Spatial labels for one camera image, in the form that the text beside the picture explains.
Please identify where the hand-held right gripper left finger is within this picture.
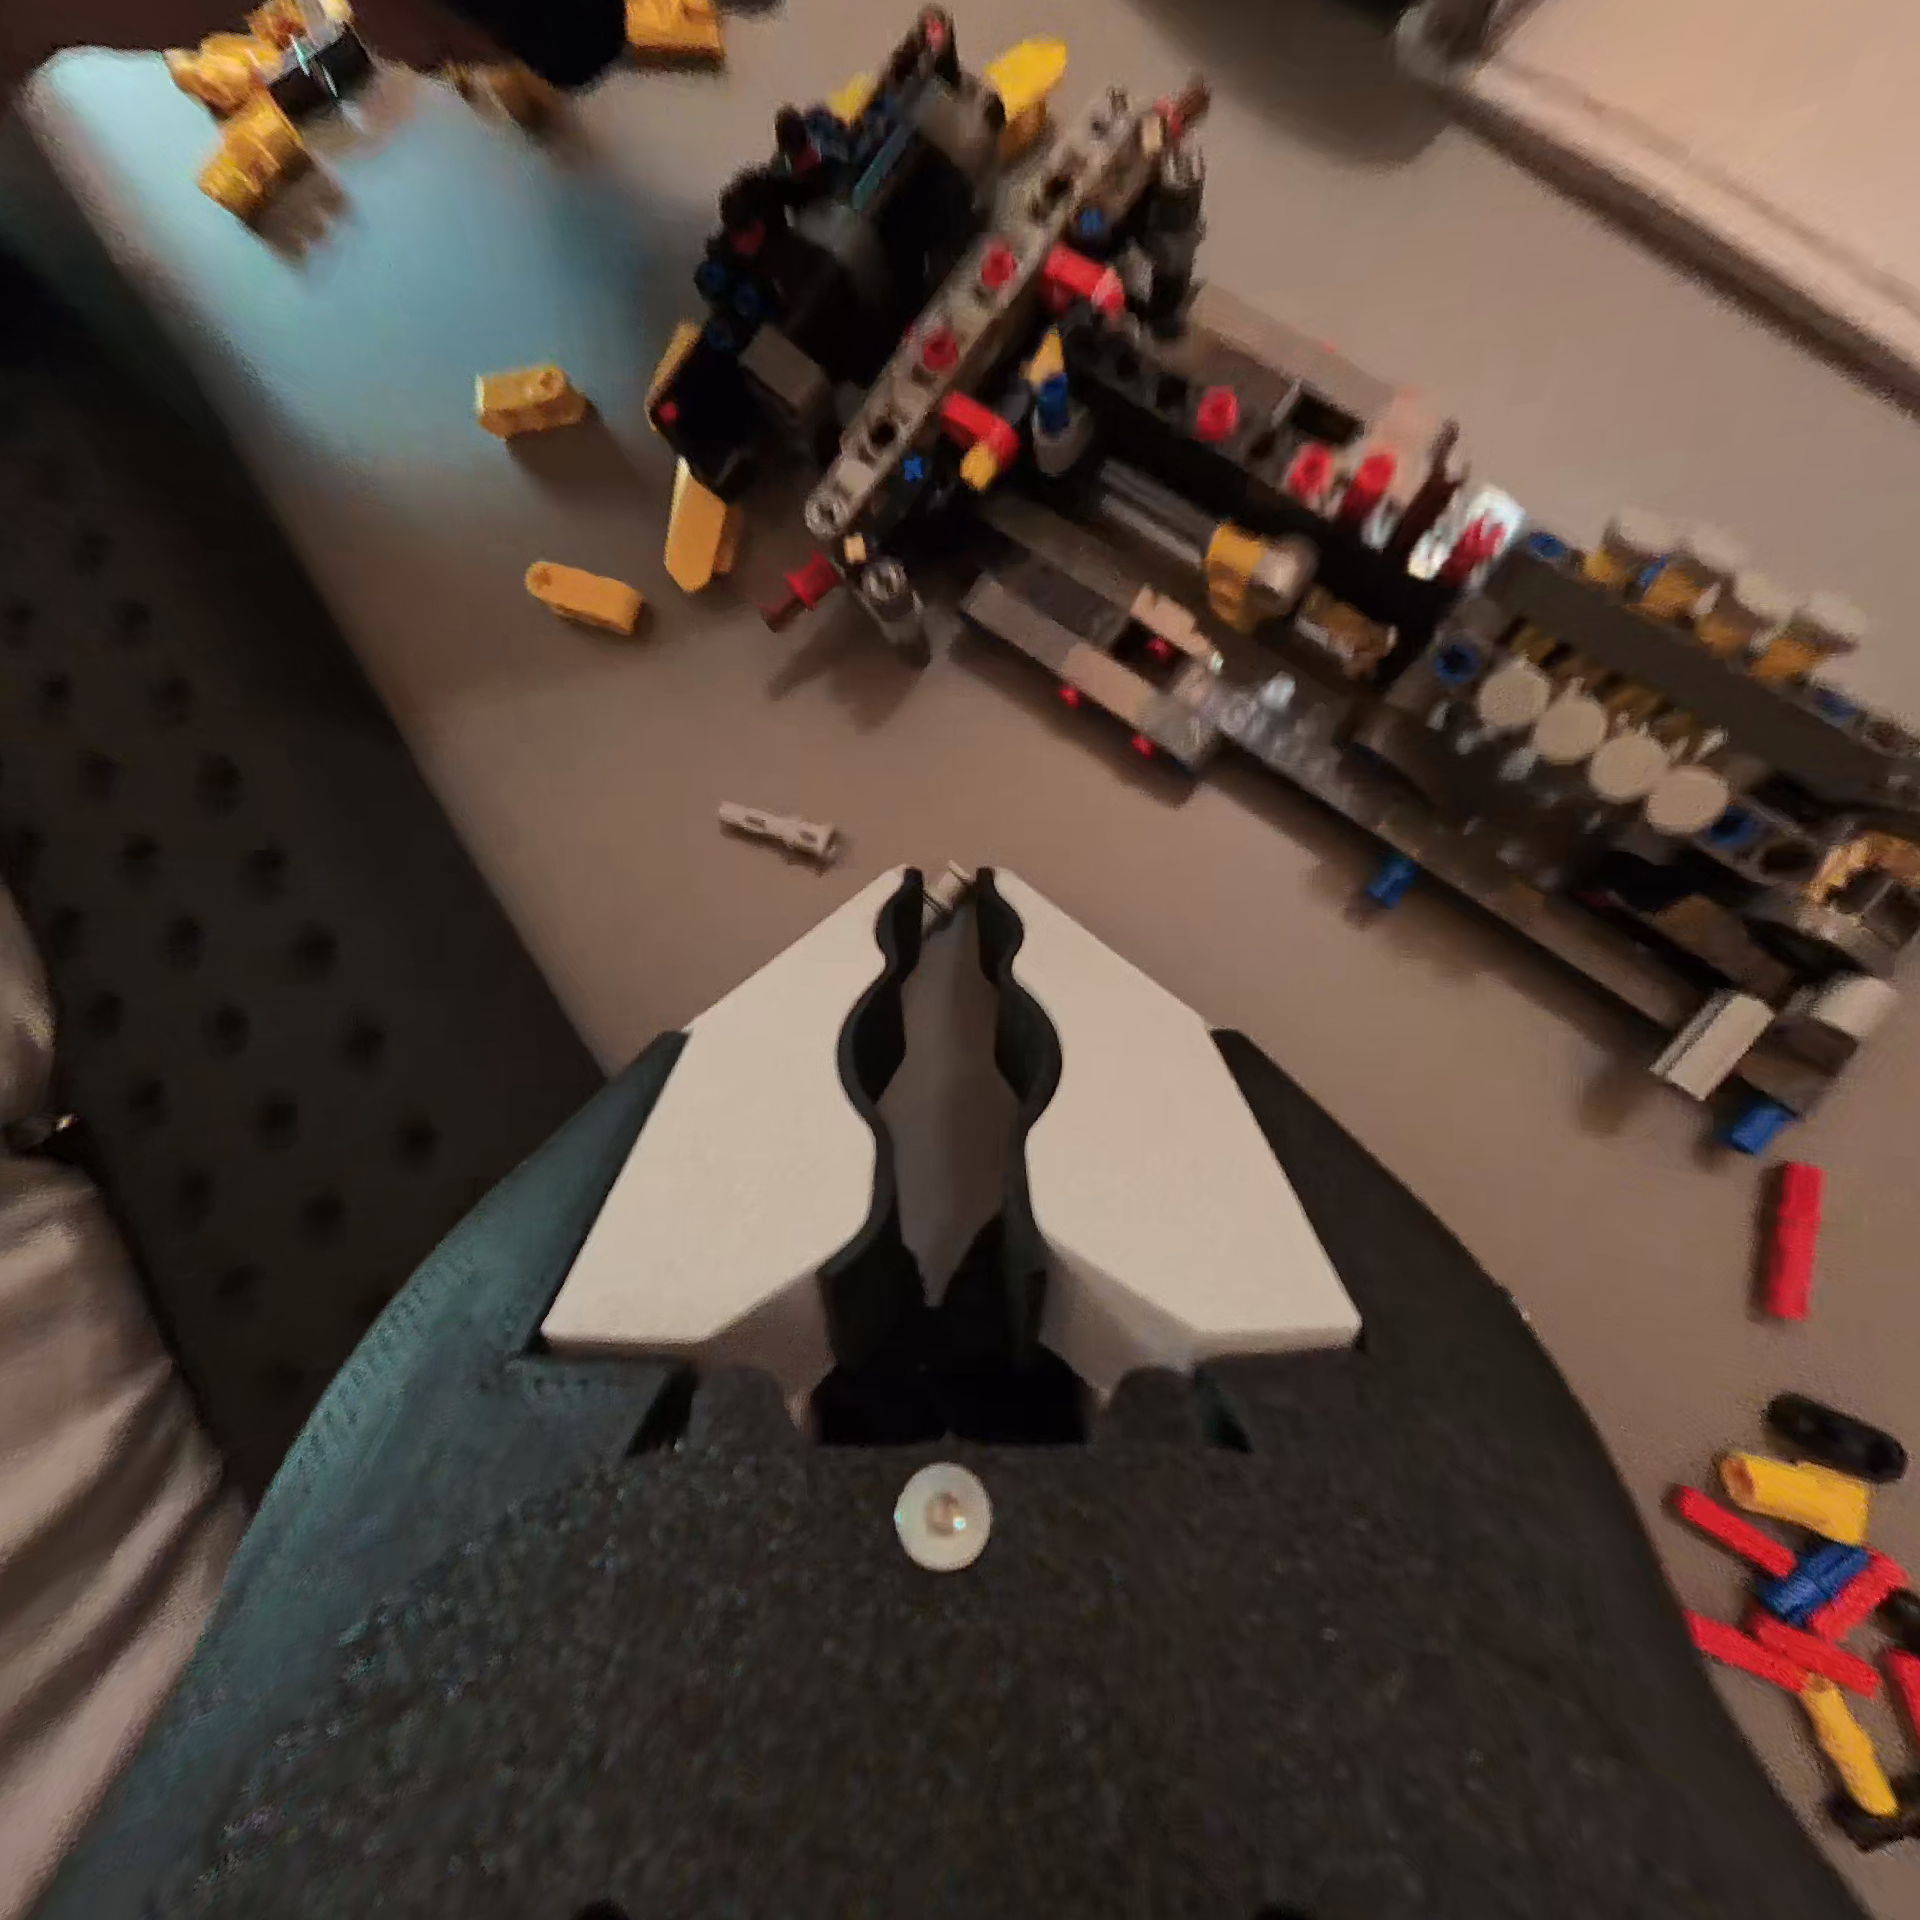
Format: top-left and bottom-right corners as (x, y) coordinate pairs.
(540, 875), (917, 1423)

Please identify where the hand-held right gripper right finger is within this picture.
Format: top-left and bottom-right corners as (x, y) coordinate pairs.
(972, 864), (1361, 1393)

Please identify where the partly built lego chassis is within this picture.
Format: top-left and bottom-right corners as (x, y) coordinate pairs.
(638, 0), (1920, 1122)

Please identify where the pile of yellow Lego pieces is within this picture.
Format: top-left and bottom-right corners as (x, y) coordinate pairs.
(161, 0), (734, 222)

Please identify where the light grey lego pin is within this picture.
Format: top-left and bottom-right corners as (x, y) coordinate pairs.
(714, 805), (846, 875)

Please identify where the pile of lego pins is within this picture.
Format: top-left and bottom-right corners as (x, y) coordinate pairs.
(1674, 1160), (1920, 1859)

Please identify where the lego instruction booklet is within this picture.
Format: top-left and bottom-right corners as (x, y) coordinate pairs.
(1389, 0), (1920, 403)

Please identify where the black dimpled cloth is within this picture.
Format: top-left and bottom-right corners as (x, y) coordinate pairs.
(0, 255), (606, 1503)

